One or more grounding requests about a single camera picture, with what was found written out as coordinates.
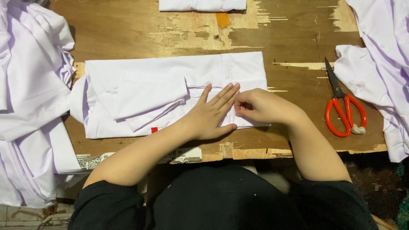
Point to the person's left hand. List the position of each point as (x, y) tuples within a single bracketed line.
[(204, 119)]

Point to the person's right hand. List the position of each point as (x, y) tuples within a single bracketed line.
[(268, 107)]

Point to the person's right fingers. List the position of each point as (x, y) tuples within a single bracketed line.
[(244, 103)]

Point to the white shirt red label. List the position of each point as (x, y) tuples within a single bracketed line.
[(143, 92)]

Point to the orange tape patch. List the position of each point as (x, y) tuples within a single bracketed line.
[(222, 19)]

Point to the person's black shirt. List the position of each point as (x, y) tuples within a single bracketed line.
[(220, 201)]

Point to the white thread wad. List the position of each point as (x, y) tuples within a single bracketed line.
[(358, 129)]

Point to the torn printed paper label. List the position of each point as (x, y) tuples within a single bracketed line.
[(134, 158)]

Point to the draped pile of white garments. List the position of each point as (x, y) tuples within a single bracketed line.
[(383, 57)]

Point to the large heap of white garments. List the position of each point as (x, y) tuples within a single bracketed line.
[(28, 95)]

